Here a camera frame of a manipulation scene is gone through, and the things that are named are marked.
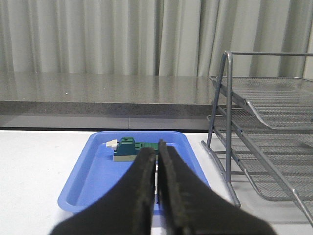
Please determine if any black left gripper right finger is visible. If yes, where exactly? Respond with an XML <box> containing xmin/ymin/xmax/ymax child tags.
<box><xmin>157</xmin><ymin>141</ymin><xmax>275</xmax><ymax>235</ymax></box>

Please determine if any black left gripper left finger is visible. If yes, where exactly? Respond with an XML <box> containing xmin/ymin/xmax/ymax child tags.
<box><xmin>51</xmin><ymin>148</ymin><xmax>156</xmax><ymax>235</ymax></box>

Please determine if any silver mesh tray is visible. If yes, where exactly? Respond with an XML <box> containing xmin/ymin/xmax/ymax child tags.
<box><xmin>231</xmin><ymin>77</ymin><xmax>313</xmax><ymax>130</ymax></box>
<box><xmin>203</xmin><ymin>108</ymin><xmax>313</xmax><ymax>210</ymax></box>
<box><xmin>201</xmin><ymin>139</ymin><xmax>313</xmax><ymax>228</ymax></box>

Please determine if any blue plastic tray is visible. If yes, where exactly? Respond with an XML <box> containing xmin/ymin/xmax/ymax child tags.
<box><xmin>58</xmin><ymin>131</ymin><xmax>208</xmax><ymax>213</ymax></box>

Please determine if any green electrical module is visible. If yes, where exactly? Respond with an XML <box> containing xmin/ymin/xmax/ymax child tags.
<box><xmin>106</xmin><ymin>137</ymin><xmax>158</xmax><ymax>162</ymax></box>

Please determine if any grey stone counter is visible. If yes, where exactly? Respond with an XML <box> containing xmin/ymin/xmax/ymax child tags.
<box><xmin>0</xmin><ymin>71</ymin><xmax>235</xmax><ymax>130</ymax></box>

